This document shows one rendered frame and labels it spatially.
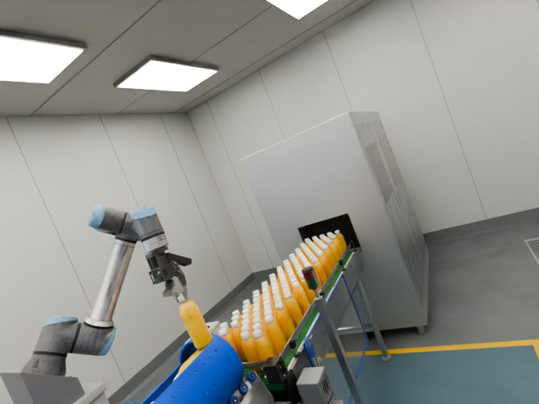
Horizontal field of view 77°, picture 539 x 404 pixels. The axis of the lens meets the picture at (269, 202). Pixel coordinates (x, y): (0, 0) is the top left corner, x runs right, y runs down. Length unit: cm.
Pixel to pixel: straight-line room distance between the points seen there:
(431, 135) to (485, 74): 92
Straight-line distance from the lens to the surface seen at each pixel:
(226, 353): 151
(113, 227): 143
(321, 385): 169
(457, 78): 514
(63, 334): 207
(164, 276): 130
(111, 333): 210
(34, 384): 199
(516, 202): 535
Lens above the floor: 176
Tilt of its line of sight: 4 degrees down
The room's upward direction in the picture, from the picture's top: 22 degrees counter-clockwise
